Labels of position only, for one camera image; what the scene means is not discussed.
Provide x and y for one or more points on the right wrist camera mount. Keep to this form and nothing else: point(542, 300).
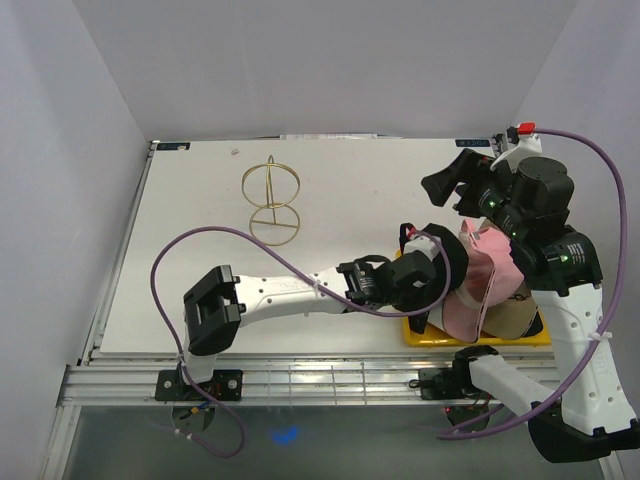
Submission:
point(525, 144)

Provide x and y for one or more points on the beige baseball cap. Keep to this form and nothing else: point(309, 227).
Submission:
point(516, 317)

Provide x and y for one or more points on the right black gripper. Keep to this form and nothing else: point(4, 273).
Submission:
point(439, 185)

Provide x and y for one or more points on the gold wire hat stand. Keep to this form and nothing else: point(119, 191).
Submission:
point(272, 212)

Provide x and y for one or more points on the pink baseball cap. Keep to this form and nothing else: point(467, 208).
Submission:
point(491, 278)

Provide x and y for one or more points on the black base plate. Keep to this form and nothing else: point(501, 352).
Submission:
point(447, 384)
point(200, 385)

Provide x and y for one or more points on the yellow plastic tray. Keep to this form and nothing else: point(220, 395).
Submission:
point(435, 336)

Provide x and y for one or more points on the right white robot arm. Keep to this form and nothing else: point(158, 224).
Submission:
point(588, 417)

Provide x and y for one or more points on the black corner label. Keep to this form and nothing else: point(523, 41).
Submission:
point(472, 143)
point(173, 146)

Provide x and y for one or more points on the right black corner label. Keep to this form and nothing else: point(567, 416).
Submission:
point(472, 143)

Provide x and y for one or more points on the aluminium frame rail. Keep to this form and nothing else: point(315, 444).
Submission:
point(263, 382)

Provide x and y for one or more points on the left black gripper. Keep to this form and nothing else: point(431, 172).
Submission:
point(421, 300)

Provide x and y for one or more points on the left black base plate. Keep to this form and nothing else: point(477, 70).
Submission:
point(200, 385)

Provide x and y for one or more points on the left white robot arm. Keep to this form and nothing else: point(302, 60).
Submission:
point(221, 302)

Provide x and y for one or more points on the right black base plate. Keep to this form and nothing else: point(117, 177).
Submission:
point(447, 384)

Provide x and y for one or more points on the left black corner label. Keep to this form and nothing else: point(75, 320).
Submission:
point(173, 146)

